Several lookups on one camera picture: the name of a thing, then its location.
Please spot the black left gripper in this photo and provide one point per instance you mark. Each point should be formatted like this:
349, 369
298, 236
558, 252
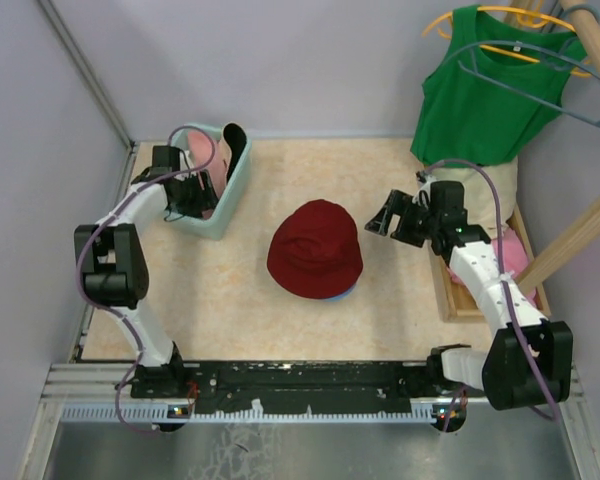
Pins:
207, 198

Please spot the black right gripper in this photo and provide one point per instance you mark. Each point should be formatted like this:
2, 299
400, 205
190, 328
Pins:
397, 204

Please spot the light teal plastic bin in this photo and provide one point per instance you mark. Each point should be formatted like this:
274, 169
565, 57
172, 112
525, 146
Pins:
214, 227

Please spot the pink bucket hat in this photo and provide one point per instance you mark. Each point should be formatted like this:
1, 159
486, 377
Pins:
215, 153

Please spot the dark red bucket hat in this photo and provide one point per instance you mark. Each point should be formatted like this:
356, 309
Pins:
315, 252

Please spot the blue bucket hat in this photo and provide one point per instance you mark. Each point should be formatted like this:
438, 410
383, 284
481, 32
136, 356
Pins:
342, 296

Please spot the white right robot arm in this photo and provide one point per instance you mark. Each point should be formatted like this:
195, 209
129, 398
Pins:
528, 363

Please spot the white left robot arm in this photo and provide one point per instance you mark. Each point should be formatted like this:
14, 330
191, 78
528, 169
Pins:
112, 273

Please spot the beige bucket hat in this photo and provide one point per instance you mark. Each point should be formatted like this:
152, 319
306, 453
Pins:
236, 139

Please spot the wooden tray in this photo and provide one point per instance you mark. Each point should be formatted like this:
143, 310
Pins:
455, 301

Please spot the pink cloth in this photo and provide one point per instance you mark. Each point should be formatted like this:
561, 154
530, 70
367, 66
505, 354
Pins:
515, 259

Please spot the grey-blue clothes hanger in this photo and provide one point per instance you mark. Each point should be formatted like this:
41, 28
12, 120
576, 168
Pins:
542, 86

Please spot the green tank top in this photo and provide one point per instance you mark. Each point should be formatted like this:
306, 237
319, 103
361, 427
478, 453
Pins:
464, 117

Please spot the slanted wooden beam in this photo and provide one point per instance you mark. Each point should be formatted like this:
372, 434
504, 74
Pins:
584, 230

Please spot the wooden rack pole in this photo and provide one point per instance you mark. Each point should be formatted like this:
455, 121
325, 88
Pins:
581, 15

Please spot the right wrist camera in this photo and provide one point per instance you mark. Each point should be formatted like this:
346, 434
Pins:
425, 180

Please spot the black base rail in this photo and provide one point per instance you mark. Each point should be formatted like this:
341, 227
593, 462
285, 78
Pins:
342, 387

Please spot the aluminium frame post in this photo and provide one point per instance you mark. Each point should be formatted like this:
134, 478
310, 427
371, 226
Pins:
85, 70

